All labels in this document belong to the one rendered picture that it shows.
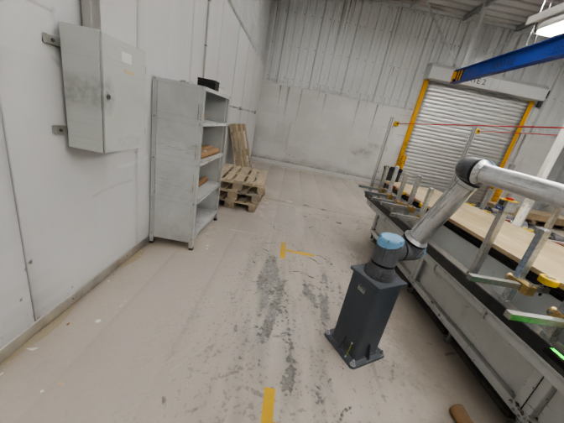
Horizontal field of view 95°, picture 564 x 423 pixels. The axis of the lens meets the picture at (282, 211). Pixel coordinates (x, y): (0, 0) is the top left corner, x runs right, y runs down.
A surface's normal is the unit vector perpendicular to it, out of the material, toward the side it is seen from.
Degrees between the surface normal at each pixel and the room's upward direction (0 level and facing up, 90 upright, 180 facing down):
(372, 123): 90
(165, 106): 90
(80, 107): 90
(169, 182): 90
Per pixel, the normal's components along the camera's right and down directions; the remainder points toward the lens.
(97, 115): -0.05, 0.33
